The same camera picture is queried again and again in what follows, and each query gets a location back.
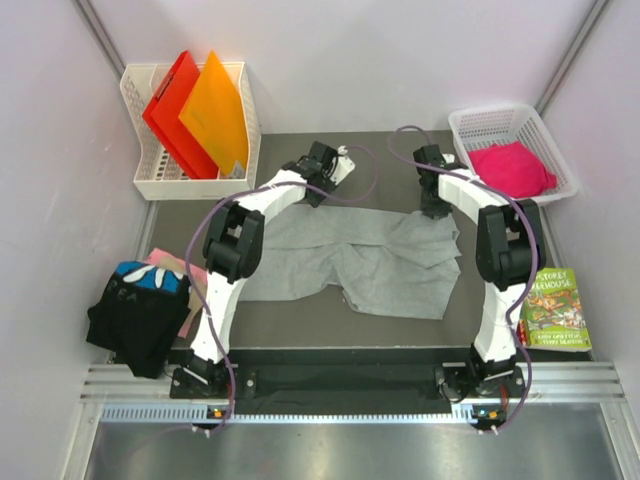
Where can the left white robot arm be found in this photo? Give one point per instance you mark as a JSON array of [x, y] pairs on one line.
[[233, 247]]

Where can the white mesh basket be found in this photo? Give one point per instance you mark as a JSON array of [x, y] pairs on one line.
[[480, 127]]

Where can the magenta t shirt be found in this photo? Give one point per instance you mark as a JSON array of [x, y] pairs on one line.
[[513, 169]]

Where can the green children's book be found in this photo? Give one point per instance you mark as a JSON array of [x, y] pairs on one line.
[[551, 316]]

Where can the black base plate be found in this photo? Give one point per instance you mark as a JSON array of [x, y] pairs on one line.
[[349, 381]]

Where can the white file organizer basket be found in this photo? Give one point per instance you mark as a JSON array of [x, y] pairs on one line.
[[158, 177]]

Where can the tan t shirt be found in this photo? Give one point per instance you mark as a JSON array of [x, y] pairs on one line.
[[199, 279]]

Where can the grey t shirt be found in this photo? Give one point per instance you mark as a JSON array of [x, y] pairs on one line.
[[386, 263]]

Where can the orange plastic folder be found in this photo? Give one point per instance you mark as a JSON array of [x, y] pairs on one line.
[[214, 115]]

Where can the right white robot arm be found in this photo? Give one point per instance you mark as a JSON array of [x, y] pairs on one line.
[[509, 252]]

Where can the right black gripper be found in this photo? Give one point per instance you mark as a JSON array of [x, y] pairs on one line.
[[432, 211]]

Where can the black printed t shirt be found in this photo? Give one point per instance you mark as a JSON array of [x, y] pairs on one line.
[[139, 315]]

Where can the pink t shirt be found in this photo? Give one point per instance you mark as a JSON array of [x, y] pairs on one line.
[[157, 258]]

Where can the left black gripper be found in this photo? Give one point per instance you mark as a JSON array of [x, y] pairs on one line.
[[330, 185]]

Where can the aluminium frame rail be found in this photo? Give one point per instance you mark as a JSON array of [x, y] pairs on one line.
[[118, 397]]

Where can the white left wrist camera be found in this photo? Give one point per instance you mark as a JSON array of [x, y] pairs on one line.
[[343, 166]]

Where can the red plastic folder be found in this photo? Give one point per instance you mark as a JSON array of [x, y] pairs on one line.
[[162, 117]]

